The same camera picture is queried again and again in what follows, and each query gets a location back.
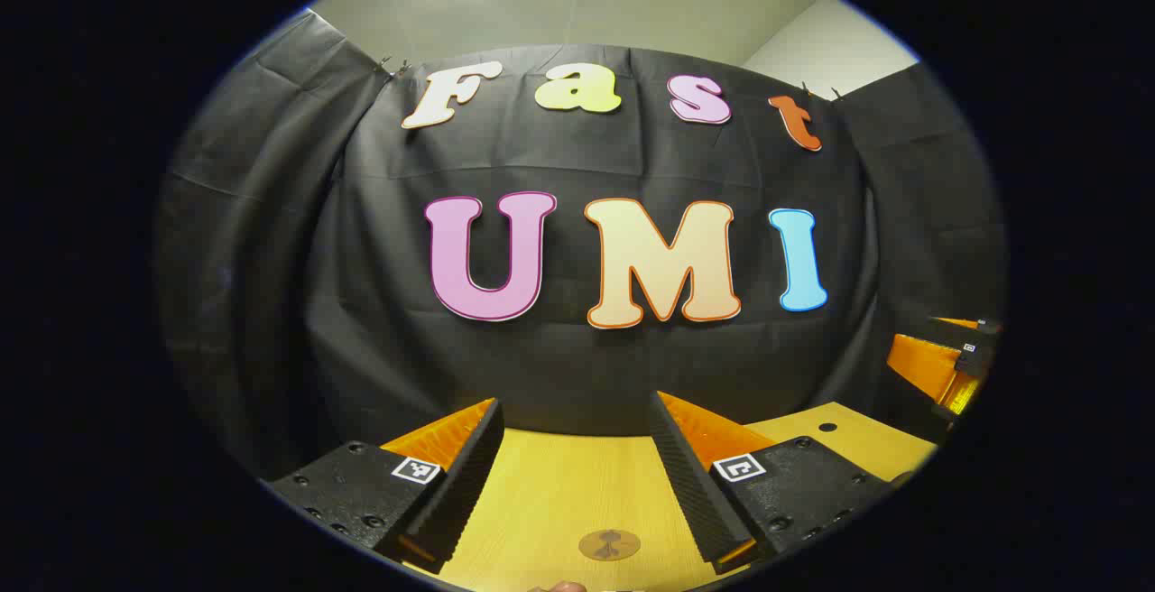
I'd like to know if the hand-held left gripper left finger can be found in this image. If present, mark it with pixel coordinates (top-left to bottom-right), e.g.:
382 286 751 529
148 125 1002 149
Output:
262 398 506 575

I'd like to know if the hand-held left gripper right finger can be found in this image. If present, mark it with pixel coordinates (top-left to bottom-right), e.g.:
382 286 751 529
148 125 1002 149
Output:
648 391 903 575

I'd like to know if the round brown coaster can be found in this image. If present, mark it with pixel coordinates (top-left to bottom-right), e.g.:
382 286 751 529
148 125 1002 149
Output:
577 529 642 562

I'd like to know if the black backdrop cloth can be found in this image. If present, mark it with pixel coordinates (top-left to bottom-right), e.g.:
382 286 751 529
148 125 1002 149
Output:
153 10 1007 480

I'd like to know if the wooden desktop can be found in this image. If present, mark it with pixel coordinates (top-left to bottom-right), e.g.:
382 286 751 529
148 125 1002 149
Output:
379 401 939 592

